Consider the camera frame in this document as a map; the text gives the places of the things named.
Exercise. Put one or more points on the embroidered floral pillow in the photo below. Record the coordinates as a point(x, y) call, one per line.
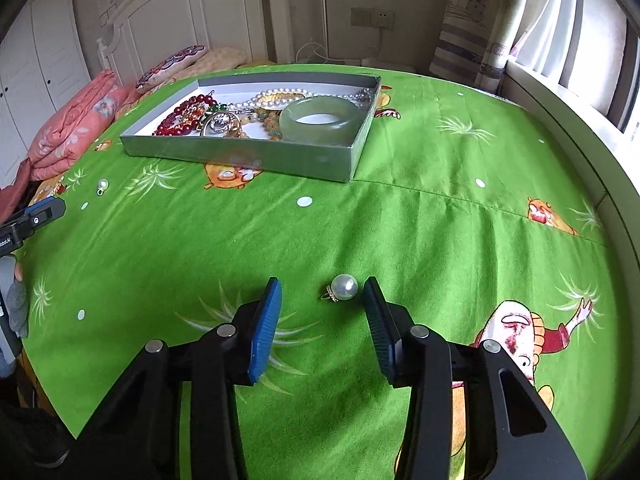
point(170, 67)

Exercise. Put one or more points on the dark pink cloth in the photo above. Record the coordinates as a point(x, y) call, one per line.
point(15, 185)

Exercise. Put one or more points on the small pearl pendant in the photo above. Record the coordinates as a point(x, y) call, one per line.
point(103, 183)

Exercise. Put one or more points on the printed curtain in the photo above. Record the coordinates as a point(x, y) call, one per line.
point(475, 25)

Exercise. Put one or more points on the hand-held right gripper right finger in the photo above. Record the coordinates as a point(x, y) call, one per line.
point(382, 330)

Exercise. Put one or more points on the pink floral quilt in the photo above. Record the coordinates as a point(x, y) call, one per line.
point(75, 120)

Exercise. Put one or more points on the white nightstand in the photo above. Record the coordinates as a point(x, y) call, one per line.
point(390, 64)

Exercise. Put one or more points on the silver cardboard box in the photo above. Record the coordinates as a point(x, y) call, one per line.
point(250, 155)

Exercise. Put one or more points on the green printed bedsheet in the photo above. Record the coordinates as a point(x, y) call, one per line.
point(425, 240)

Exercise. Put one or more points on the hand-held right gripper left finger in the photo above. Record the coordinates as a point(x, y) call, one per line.
point(262, 330)

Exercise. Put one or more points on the pale green jade bangle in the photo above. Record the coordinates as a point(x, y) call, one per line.
point(320, 135)

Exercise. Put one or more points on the white wardrobe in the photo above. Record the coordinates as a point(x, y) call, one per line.
point(45, 60)

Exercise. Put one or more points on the wall socket plate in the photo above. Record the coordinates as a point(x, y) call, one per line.
point(372, 17)

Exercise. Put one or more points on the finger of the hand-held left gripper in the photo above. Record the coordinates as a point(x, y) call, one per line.
point(47, 210)

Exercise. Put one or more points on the white bed headboard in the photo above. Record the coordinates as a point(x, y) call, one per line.
point(200, 10)

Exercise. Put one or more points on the pale yellow pillow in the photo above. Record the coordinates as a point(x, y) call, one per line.
point(220, 57)

